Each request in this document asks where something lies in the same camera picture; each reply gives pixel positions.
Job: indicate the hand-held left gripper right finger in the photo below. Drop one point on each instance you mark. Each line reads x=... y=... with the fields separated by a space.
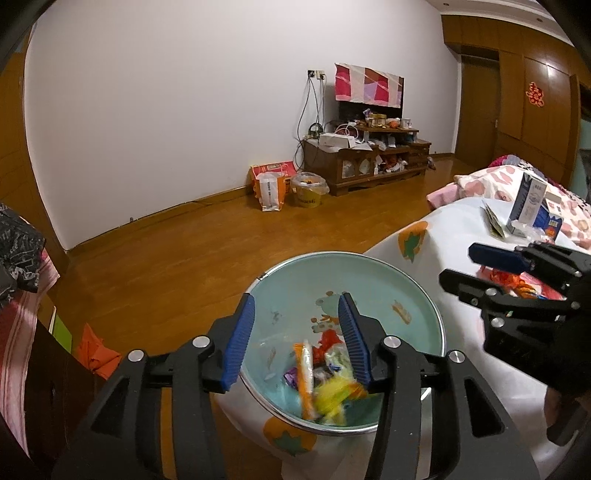
x=355 y=344

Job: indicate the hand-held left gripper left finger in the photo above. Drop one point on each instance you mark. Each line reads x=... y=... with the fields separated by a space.
x=238 y=344

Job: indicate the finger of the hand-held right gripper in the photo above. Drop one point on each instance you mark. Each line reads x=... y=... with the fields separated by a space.
x=471 y=286
x=498 y=257

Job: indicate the white printed plastic bag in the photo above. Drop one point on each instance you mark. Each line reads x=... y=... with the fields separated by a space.
x=339 y=362

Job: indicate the red foam fruit net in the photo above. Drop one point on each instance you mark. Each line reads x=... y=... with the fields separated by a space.
x=328 y=342

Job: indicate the yellow plastic bag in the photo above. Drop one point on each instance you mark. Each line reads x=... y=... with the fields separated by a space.
x=332 y=397

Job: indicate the orange stick packet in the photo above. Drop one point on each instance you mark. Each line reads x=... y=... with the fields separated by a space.
x=305 y=378

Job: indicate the purple foil wrapper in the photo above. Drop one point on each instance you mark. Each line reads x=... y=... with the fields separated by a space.
x=291 y=377

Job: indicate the light green enamel basin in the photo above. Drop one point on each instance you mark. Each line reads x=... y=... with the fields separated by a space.
x=383 y=286

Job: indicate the green and gold snack packet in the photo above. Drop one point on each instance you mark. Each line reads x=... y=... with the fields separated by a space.
x=495 y=224

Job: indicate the white printed tablecloth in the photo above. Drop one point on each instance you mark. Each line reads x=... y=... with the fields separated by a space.
x=452 y=230

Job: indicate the tall white milk carton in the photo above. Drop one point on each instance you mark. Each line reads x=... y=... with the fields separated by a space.
x=526 y=207

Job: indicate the blue milk carton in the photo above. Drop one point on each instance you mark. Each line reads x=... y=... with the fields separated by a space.
x=551 y=226

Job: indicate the pink bed sheet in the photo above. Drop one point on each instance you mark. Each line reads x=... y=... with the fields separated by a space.
x=441 y=197

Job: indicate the orange cloth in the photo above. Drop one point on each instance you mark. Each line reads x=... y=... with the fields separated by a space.
x=97 y=355

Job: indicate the brown wooden door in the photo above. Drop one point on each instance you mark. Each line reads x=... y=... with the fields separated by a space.
x=480 y=110

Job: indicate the white paper bag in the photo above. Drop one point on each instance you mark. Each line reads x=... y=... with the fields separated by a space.
x=270 y=191

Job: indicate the yellow bucket in plastic bag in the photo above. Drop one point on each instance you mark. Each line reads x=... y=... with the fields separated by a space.
x=309 y=191

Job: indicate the white mug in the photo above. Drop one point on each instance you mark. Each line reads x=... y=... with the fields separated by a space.
x=406 y=123

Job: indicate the red paper decoration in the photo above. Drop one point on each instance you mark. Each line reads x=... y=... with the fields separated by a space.
x=535 y=94

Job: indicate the green flat board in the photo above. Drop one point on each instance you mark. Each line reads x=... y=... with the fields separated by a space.
x=62 y=332

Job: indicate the dark wooden television stand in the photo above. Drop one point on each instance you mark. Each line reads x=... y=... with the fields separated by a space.
x=323 y=168

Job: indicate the orange gift box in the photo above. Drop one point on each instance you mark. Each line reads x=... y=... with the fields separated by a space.
x=277 y=167

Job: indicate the dark wooden cabinet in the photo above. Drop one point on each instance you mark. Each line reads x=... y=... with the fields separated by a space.
x=55 y=401

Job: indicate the white flat box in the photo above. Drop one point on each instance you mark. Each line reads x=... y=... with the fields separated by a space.
x=337 y=140

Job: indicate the brown wooden wardrobe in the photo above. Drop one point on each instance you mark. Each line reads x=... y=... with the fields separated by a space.
x=521 y=60

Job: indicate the black television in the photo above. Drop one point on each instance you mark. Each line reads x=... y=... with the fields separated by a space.
x=351 y=113

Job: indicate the pink patterned television cover cloth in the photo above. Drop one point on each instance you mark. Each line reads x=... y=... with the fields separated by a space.
x=369 y=85

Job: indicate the pink striped cloth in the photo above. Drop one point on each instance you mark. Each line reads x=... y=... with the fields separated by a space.
x=21 y=337

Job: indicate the black printed cloth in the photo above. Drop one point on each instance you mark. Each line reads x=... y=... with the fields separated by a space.
x=18 y=256

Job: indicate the wall socket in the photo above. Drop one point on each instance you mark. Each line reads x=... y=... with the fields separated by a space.
x=316 y=74

